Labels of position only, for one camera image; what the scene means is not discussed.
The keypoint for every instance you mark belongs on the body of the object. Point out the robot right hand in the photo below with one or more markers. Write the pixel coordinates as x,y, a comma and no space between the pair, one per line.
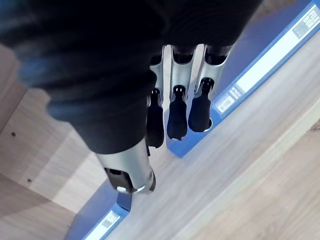
100,62

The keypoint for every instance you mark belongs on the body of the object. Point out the blue file box folder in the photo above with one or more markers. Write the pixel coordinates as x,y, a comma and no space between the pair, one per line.
95,220
250,82

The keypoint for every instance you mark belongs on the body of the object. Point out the wooden cabinet body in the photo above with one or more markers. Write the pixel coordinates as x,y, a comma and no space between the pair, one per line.
225,187

